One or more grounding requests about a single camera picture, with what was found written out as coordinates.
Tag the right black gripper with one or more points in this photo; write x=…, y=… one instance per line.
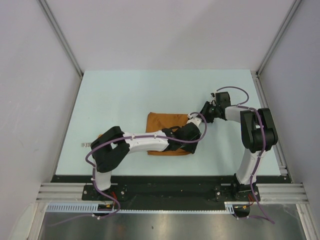
x=204, y=112

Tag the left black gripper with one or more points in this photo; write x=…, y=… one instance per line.
x=191, y=148

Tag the orange cloth napkin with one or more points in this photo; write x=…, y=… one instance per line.
x=159, y=121

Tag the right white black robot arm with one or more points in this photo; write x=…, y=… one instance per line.
x=257, y=127

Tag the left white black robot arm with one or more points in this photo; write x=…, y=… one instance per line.
x=110, y=149

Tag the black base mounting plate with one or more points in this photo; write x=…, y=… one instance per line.
x=171, y=193

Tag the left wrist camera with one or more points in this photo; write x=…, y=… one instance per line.
x=194, y=119

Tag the white slotted cable duct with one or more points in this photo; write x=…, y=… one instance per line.
x=96, y=208

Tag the right aluminium frame post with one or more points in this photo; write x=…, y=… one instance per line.
x=293, y=9

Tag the aluminium frame post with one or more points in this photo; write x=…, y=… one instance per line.
x=57, y=30
x=293, y=9

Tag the left aluminium frame post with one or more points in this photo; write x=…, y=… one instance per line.
x=57, y=30

